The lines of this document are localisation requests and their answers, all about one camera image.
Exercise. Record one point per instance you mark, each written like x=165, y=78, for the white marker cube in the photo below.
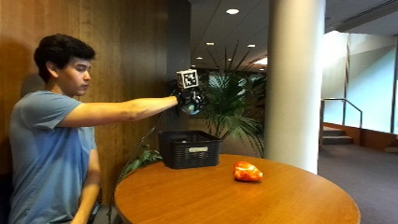
x=188, y=78

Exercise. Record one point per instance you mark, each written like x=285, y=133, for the round wooden table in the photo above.
x=236, y=196

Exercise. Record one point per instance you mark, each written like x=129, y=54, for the the person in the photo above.
x=49, y=140

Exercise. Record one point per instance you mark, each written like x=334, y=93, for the metal stair handrail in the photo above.
x=343, y=107

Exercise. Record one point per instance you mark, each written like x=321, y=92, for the white round column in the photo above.
x=293, y=84

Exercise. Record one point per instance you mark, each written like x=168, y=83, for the large green potted plant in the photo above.
x=232, y=102

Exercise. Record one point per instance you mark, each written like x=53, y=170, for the orange shiny snack packet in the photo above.
x=246, y=171

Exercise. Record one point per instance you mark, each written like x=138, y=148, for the stair steps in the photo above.
x=337, y=136

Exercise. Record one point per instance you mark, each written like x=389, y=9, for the small green leafy plant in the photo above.
x=138, y=161

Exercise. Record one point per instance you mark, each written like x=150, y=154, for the black plastic basket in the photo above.
x=188, y=149

